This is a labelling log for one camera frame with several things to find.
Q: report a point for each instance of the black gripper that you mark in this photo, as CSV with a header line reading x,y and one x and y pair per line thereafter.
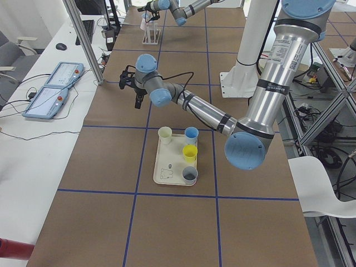
x,y
150,6
138,92

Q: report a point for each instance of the pink plastic cup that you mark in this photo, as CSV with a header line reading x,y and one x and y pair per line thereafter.
x,y
145,24

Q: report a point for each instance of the light blue plastic cup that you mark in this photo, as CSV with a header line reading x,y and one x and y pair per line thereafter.
x,y
191,135

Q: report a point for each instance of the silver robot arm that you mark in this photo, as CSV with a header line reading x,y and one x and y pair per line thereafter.
x,y
179,14
275,38

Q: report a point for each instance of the pale green plastic cup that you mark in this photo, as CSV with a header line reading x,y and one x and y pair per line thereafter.
x,y
165,135

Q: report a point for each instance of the yellow plastic cup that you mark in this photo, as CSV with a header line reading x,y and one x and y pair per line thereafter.
x,y
189,153

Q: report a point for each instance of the grey plastic cup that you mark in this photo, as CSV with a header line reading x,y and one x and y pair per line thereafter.
x,y
189,175

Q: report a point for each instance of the black computer keyboard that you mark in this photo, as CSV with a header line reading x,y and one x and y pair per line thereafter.
x,y
89,28

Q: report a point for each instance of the cream tray with bear drawing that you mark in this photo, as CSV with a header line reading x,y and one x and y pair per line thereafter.
x,y
170,162

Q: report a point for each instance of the far blue teach pendant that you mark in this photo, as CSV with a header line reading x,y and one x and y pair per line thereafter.
x,y
65,74

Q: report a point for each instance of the blue teach pendant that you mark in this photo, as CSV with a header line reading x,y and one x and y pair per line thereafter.
x,y
46,103
65,74

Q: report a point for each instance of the near blue teach pendant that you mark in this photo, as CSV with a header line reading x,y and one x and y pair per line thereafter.
x,y
46,103

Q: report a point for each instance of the black computer mouse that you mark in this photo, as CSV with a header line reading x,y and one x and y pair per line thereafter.
x,y
61,46

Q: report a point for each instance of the red cylinder object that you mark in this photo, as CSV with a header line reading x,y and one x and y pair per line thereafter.
x,y
16,250

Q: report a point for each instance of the white chair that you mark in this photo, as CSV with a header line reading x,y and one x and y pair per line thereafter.
x,y
315,191

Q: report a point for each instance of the white wire cup rack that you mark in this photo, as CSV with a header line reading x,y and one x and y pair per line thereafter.
x,y
152,36

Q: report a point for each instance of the grey aluminium frame post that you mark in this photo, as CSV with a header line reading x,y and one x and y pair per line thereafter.
x,y
82,36

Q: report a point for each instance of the white camera mast column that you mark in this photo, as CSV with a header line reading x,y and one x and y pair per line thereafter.
x,y
241,80

